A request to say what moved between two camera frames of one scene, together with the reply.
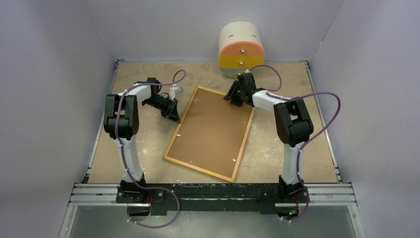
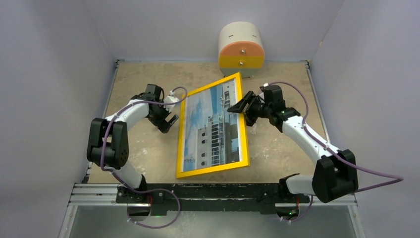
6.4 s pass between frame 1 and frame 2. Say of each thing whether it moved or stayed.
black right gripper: moved
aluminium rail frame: stayed
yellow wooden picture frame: moved
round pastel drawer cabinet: stayed
